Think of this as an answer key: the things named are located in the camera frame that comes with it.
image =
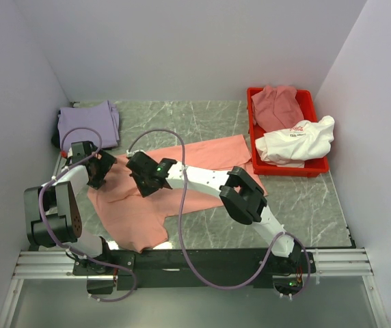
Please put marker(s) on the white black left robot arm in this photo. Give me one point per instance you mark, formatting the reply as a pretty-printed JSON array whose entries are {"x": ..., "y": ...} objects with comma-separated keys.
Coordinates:
[{"x": 59, "y": 204}]

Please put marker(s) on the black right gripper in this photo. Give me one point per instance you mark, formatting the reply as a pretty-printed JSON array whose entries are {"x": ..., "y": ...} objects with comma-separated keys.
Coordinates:
[{"x": 145, "y": 193}]

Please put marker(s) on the dusty pink t shirt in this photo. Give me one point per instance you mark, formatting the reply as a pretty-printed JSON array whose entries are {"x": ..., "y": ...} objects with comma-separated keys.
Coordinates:
[{"x": 276, "y": 108}]

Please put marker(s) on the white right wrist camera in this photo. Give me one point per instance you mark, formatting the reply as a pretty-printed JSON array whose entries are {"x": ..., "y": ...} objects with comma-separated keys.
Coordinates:
[{"x": 130, "y": 154}]

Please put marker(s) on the salmon pink t shirt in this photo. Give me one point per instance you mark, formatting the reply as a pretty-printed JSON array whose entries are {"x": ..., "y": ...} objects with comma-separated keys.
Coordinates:
[{"x": 137, "y": 223}]

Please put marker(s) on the red plastic bin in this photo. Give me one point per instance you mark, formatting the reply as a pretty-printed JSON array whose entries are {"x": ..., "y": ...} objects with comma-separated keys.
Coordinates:
[{"x": 312, "y": 168}]

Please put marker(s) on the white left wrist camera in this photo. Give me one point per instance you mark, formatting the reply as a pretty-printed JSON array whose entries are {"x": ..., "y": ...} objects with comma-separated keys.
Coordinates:
[{"x": 66, "y": 155}]

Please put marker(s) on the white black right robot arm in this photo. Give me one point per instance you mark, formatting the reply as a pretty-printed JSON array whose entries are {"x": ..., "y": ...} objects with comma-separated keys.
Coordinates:
[{"x": 242, "y": 197}]

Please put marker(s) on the white printed t shirt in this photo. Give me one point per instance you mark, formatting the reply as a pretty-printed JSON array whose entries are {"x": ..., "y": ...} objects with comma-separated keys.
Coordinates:
[{"x": 292, "y": 147}]

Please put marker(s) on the aluminium frame rail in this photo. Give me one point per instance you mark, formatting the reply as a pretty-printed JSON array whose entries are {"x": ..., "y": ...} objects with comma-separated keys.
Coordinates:
[{"x": 342, "y": 292}]

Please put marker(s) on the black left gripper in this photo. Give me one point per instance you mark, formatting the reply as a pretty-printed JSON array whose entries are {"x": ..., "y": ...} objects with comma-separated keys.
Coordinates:
[{"x": 105, "y": 162}]

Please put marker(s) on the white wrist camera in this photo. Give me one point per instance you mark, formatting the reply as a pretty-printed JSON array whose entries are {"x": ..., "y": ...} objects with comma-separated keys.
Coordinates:
[
  {"x": 66, "y": 155},
  {"x": 130, "y": 154}
]

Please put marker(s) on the folded lavender t shirt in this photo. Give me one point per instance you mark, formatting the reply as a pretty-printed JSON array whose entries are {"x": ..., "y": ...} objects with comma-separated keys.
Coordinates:
[{"x": 103, "y": 118}]

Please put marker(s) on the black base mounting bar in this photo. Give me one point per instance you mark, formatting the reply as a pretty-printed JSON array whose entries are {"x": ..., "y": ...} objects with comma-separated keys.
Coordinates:
[{"x": 168, "y": 268}]

